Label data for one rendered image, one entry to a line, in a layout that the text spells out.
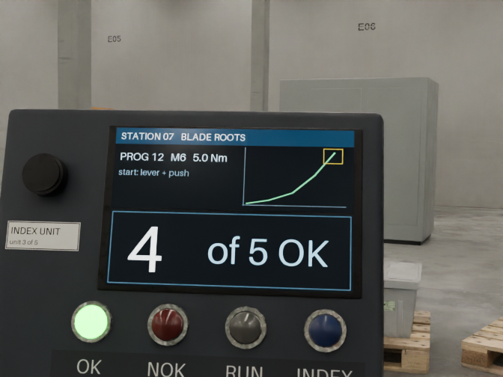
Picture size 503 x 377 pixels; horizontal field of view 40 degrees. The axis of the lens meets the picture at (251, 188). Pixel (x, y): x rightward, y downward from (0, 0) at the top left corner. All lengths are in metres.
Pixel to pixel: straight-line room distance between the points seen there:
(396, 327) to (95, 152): 3.53
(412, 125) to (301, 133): 7.74
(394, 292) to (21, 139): 3.47
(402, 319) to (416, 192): 4.40
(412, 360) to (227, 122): 3.43
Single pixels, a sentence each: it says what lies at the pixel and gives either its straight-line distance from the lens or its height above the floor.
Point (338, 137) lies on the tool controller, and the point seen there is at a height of 1.24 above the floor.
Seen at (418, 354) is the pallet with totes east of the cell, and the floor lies 0.11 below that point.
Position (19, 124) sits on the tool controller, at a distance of 0.50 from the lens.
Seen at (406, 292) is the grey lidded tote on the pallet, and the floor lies 0.40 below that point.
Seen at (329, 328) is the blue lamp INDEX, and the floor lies 1.12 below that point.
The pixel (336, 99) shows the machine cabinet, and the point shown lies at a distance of 8.39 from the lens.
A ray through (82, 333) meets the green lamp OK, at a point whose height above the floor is 1.11.
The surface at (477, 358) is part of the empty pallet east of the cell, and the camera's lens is 4.01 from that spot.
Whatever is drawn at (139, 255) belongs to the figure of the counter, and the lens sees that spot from 0.46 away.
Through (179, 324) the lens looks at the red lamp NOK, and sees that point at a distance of 0.45.
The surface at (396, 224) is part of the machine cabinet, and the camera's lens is 8.28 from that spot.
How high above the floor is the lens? 1.24
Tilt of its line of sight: 4 degrees down
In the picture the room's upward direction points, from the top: 1 degrees clockwise
